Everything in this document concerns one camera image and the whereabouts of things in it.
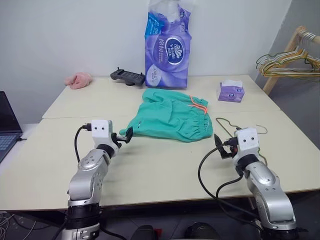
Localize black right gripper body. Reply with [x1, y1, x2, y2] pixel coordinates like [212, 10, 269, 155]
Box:
[223, 136, 239, 160]

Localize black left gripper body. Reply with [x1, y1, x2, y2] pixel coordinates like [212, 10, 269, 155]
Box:
[110, 132, 123, 151]

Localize olive wire hanger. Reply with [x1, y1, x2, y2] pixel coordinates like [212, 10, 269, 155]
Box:
[215, 117, 269, 166]

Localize green shorts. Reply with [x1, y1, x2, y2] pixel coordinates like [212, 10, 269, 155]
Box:
[118, 88, 215, 143]

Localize wooden hanger rack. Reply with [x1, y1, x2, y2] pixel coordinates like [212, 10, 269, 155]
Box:
[262, 25, 320, 96]

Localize small purple tissue pack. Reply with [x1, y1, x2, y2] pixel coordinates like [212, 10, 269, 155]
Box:
[216, 79, 245, 102]

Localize black handheld controller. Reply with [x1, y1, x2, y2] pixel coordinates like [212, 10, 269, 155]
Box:
[110, 67, 146, 87]

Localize pink plush cloth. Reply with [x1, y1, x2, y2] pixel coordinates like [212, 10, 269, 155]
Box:
[64, 71, 93, 90]

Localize dark rounded shape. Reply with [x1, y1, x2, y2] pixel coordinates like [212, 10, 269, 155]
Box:
[184, 222, 216, 240]
[131, 224, 155, 240]

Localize purple tissue multipack bag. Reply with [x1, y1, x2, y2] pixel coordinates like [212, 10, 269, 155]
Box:
[144, 0, 193, 89]

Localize dark laptop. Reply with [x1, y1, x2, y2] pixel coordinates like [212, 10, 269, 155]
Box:
[0, 91, 24, 163]

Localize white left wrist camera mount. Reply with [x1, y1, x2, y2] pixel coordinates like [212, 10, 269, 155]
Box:
[90, 119, 120, 158]

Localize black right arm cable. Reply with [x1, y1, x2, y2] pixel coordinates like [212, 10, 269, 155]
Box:
[198, 138, 266, 233]

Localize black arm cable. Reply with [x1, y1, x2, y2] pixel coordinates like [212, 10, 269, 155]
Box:
[74, 122, 93, 163]
[198, 138, 266, 233]

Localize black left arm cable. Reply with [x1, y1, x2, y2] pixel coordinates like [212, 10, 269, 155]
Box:
[74, 122, 93, 163]

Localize white floor cable bundle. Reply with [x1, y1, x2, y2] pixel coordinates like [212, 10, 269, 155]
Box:
[0, 211, 16, 236]

